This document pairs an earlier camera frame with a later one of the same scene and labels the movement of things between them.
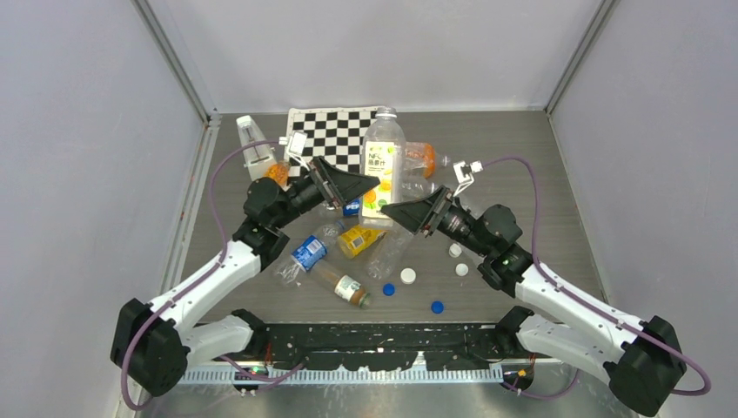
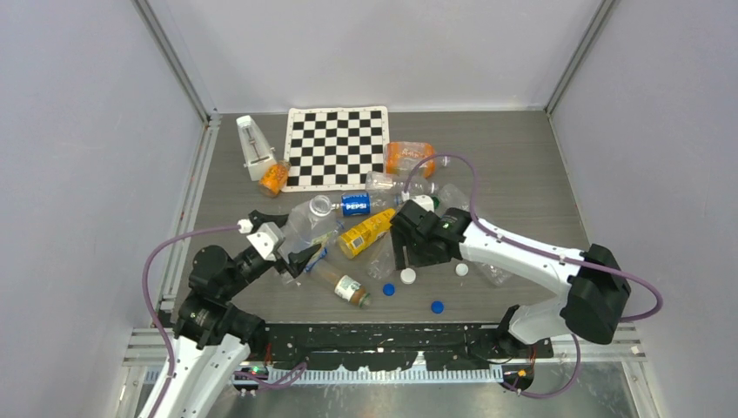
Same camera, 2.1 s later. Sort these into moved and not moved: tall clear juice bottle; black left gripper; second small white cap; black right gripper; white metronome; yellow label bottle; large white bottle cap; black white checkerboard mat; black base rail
Moved: tall clear juice bottle; black left gripper; black right gripper
Not moved: black white checkerboard mat; second small white cap; large white bottle cap; yellow label bottle; black base rail; white metronome
